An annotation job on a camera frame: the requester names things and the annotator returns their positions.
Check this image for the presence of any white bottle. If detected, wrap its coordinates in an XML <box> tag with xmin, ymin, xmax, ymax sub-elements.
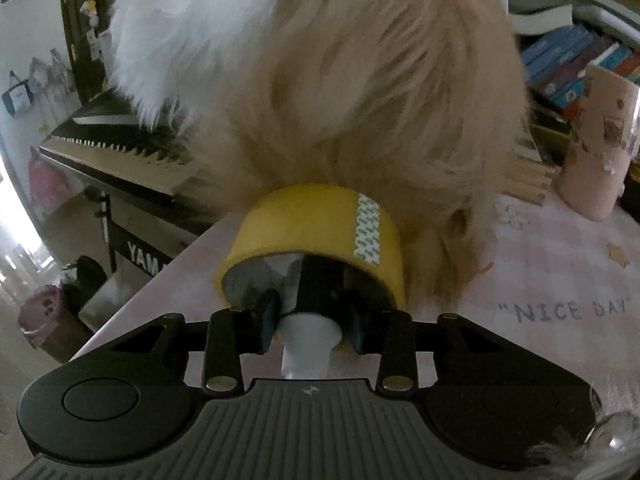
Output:
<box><xmin>277</xmin><ymin>312</ymin><xmax>343</xmax><ymax>380</ymax></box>

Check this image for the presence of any yellow tape roll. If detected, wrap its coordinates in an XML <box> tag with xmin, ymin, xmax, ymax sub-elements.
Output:
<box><xmin>214</xmin><ymin>184</ymin><xmax>407</xmax><ymax>309</ymax></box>

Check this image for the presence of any black yamaha keyboard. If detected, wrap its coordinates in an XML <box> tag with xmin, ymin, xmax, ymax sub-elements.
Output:
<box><xmin>38</xmin><ymin>91</ymin><xmax>212</xmax><ymax>276</ymax></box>

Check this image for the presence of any pink checkered tablecloth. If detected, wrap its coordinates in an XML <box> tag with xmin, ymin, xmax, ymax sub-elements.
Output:
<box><xmin>81</xmin><ymin>194</ymin><xmax>639</xmax><ymax>412</ymax></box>

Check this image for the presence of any wooden chess board box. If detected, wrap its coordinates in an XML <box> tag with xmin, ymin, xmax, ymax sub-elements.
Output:
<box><xmin>502</xmin><ymin>132</ymin><xmax>558</xmax><ymax>206</ymax></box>

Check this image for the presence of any fluffy tan white cat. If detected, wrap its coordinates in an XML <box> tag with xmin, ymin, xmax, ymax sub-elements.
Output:
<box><xmin>110</xmin><ymin>0</ymin><xmax>528</xmax><ymax>305</ymax></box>

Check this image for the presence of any pink cylindrical cup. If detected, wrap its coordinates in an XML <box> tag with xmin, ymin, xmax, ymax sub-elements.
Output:
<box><xmin>556</xmin><ymin>65</ymin><xmax>639</xmax><ymax>221</ymax></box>

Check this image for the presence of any row of leaning books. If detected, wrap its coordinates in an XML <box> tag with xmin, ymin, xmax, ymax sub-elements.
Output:
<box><xmin>521</xmin><ymin>23</ymin><xmax>639</xmax><ymax>114</ymax></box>

